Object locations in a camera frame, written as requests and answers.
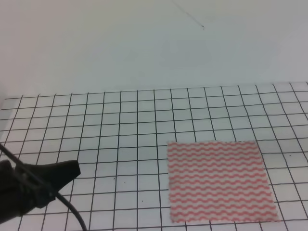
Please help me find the white grid tablecloth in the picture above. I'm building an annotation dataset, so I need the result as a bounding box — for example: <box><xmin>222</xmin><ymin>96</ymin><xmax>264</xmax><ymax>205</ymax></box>
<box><xmin>0</xmin><ymin>82</ymin><xmax>308</xmax><ymax>231</ymax></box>

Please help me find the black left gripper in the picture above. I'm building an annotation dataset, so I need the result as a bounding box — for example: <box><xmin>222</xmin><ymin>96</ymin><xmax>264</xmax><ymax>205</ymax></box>
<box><xmin>0</xmin><ymin>160</ymin><xmax>81</xmax><ymax>220</ymax></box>

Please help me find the black left camera cable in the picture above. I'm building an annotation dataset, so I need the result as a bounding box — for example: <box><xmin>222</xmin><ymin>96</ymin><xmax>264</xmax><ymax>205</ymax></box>
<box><xmin>0</xmin><ymin>143</ymin><xmax>89</xmax><ymax>231</ymax></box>

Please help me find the pink wavy striped towel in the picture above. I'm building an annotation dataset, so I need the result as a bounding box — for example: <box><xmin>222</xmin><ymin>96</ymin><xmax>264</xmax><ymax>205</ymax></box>
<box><xmin>167</xmin><ymin>141</ymin><xmax>279</xmax><ymax>223</ymax></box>

